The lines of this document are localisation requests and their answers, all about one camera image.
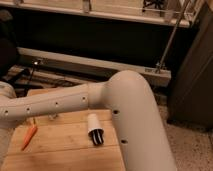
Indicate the orange chili pepper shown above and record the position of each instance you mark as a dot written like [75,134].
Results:
[29,135]

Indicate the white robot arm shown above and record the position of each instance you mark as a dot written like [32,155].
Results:
[127,94]

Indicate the white and black cup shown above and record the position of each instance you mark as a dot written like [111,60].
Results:
[95,131]

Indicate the long white baseboard heater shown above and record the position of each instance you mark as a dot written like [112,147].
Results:
[158,79]

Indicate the metal pole stand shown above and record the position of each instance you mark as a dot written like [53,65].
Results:
[159,65]

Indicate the dark cabinet on right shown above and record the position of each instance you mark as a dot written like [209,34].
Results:
[191,97]

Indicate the black office chair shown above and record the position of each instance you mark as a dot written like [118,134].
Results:
[9,55]

